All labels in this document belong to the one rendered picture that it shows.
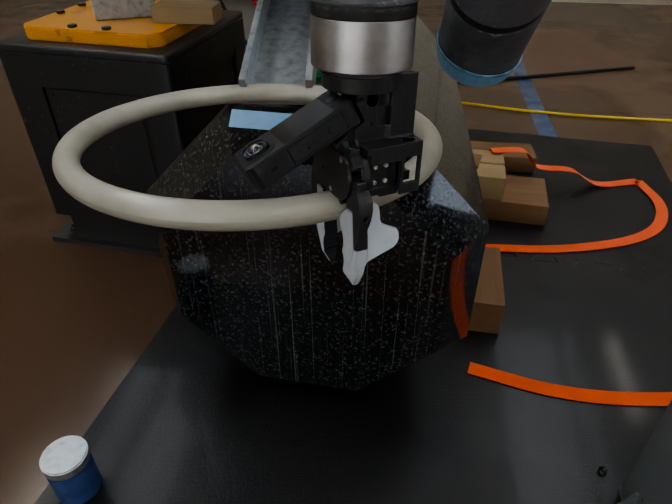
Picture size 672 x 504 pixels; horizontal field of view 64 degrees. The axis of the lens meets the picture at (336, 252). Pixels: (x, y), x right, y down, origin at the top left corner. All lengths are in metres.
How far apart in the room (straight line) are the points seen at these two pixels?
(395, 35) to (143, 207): 0.28
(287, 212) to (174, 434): 1.07
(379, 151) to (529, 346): 1.31
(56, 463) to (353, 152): 1.08
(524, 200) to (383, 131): 1.78
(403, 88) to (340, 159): 0.09
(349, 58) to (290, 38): 0.66
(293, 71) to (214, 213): 0.55
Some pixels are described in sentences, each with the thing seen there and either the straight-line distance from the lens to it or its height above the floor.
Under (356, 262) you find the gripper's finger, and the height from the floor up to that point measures 0.88.
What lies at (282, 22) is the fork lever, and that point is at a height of 0.94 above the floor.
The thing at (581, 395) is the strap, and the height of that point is 0.02.
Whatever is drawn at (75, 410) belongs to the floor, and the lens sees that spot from 1.67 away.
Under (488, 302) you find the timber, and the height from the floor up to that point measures 0.13.
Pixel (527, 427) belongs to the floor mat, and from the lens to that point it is 1.55.
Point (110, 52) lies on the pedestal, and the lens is 1.84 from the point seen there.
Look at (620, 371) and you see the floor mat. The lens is 1.78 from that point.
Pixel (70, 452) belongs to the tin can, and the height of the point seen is 0.14.
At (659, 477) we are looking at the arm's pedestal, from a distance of 1.34.
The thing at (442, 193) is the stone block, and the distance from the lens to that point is 1.12.
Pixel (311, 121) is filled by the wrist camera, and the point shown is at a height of 1.02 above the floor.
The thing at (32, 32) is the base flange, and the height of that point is 0.76.
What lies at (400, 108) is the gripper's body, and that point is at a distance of 0.52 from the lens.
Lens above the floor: 1.21
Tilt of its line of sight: 36 degrees down
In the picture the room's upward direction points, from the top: straight up
